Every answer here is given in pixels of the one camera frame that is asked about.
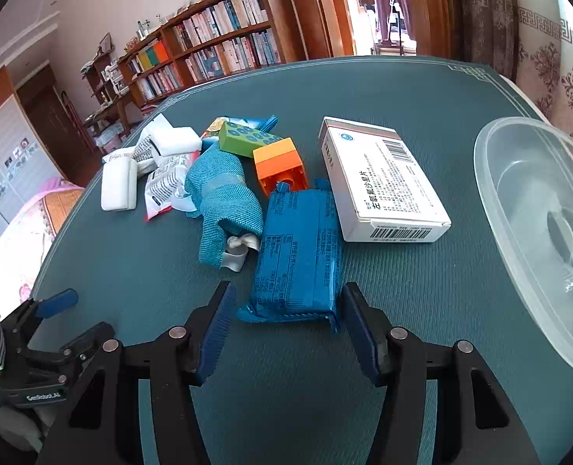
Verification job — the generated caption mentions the wooden door frame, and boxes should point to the wooden door frame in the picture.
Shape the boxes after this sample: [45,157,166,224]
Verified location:
[286,0,356,61]

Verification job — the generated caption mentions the blue snack packet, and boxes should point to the blue snack packet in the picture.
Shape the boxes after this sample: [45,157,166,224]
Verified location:
[237,178,342,335]

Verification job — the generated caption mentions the blue cracker packet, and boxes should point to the blue cracker packet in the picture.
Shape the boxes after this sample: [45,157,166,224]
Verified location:
[200,115,278,148]

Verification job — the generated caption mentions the dark wooden room door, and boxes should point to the dark wooden room door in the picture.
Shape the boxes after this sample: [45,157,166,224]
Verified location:
[15,65,91,185]

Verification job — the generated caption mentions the small wooden shelf unit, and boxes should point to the small wooden shelf unit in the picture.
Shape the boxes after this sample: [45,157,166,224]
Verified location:
[80,51,119,107]

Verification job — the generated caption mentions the patterned curtain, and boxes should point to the patterned curtain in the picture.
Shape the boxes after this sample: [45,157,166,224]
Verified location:
[454,0,573,148]

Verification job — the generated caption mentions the teal woven cloth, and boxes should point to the teal woven cloth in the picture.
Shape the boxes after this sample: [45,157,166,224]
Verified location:
[184,145,265,272]

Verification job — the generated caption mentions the wooden door with knob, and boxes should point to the wooden door with knob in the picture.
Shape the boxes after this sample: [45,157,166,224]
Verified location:
[407,0,462,58]

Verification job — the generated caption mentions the wooden desk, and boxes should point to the wooden desk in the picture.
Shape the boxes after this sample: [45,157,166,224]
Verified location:
[82,99,135,153]

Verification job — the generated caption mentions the clear plastic container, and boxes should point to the clear plastic container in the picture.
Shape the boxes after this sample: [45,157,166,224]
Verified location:
[473,116,573,376]

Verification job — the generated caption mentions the wooden bookshelf with books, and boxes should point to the wooden bookshelf with books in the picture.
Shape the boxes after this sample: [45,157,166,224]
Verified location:
[117,0,287,107]

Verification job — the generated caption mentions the white sliding wardrobe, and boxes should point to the white sliding wardrobe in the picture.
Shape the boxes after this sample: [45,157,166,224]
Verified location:
[0,97,62,238]

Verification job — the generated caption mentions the white medicine box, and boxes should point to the white medicine box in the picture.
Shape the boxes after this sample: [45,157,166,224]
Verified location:
[318,116,452,244]

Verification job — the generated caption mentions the bed with pink bedding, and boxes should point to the bed with pink bedding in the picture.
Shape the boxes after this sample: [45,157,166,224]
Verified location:
[0,177,86,303]

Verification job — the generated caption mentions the white and blue printed packet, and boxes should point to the white and blue printed packet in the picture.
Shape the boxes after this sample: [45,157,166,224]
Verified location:
[103,115,173,177]

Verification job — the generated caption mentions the white sponge block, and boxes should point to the white sponge block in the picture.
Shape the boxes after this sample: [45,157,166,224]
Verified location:
[101,159,138,211]
[150,126,202,156]

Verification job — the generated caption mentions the green toy block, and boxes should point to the green toy block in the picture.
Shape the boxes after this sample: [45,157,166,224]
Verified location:
[219,120,278,158]

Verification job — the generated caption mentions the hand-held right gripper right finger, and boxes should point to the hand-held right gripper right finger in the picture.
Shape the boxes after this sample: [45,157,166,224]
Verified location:
[341,282,542,465]

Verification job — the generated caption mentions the orange toy block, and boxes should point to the orange toy block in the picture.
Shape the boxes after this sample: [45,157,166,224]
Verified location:
[252,138,309,197]

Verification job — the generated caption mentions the red and white wipe packet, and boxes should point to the red and white wipe packet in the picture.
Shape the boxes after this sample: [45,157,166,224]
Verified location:
[143,152,200,222]

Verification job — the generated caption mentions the person's left hand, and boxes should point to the person's left hand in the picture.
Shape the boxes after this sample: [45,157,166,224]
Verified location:
[0,403,46,455]

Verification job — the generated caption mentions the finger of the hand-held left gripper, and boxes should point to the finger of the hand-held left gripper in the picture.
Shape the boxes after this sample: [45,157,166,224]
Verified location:
[17,321,116,379]
[0,289,80,346]

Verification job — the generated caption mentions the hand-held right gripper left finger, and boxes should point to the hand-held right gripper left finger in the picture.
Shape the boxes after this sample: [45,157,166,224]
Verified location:
[35,281,239,465]

